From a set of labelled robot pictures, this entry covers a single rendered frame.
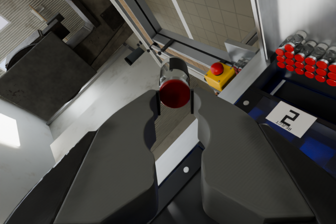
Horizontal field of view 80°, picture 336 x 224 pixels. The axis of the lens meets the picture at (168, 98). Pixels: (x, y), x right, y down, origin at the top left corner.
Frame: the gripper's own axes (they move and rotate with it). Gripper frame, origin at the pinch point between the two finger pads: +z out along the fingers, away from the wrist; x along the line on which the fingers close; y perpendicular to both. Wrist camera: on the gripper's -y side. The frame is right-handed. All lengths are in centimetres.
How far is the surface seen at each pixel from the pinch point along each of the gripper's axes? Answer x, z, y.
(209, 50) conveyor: 16, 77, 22
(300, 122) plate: 28.2, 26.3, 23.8
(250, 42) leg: 34, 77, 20
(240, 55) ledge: 24, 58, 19
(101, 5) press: -114, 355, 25
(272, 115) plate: 23.8, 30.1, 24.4
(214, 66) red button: 13, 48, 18
